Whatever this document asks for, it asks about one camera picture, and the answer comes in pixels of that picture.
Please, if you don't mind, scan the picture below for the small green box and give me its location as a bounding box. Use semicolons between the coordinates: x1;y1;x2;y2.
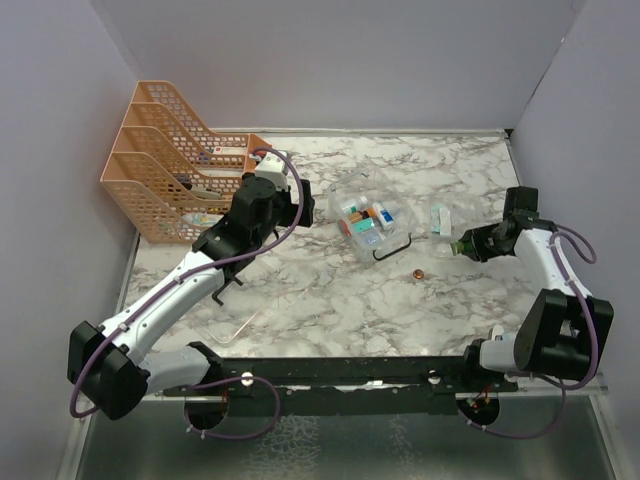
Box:
450;242;463;255

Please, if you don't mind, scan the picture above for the white plastic bottle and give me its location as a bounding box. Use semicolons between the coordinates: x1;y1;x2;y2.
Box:
340;196;368;215

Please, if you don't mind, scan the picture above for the clear teal pad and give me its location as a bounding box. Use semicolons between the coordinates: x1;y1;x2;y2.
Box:
430;204;452;236

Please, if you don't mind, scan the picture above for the brown syrup bottle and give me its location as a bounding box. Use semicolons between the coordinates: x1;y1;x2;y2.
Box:
348;210;371;224

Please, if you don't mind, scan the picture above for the clear medicine kit box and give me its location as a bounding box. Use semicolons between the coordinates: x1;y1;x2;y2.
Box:
328;167;482;262

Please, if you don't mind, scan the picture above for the teal bandage packet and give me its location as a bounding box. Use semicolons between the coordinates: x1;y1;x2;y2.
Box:
352;218;375;234

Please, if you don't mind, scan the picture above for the blue white gauze packet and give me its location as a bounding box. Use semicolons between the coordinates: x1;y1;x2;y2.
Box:
359;228;386;257

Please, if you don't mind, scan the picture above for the blue white tube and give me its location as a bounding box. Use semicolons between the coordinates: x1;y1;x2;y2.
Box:
372;202;394;230

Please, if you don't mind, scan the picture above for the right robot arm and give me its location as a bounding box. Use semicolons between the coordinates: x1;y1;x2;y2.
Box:
451;186;614;391

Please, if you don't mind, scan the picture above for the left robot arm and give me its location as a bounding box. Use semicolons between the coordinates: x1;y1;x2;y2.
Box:
67;172;315;420

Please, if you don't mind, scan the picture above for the tube package in organizer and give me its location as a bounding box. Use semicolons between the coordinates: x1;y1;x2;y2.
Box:
182;212;222;228

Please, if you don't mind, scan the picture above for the stapler in organizer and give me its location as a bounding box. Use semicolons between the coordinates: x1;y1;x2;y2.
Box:
172;182;223;201

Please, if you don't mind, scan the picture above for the red white box in organizer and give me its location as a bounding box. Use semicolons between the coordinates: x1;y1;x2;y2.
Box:
212;146;247;156

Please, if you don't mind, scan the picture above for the orange plastic file organizer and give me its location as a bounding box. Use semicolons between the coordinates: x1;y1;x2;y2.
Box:
100;80;268;244

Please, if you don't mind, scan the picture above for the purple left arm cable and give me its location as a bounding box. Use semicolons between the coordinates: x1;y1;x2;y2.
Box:
68;146;306;441

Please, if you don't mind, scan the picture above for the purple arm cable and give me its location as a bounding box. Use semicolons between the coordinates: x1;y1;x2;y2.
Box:
68;146;306;441
467;224;601;440

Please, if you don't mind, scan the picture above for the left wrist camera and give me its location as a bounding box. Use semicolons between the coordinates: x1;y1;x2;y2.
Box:
249;151;289;192

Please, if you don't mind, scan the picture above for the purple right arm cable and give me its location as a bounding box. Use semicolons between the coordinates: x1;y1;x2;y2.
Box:
467;224;601;440

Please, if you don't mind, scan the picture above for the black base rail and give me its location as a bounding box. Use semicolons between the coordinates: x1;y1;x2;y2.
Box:
165;343;517;421

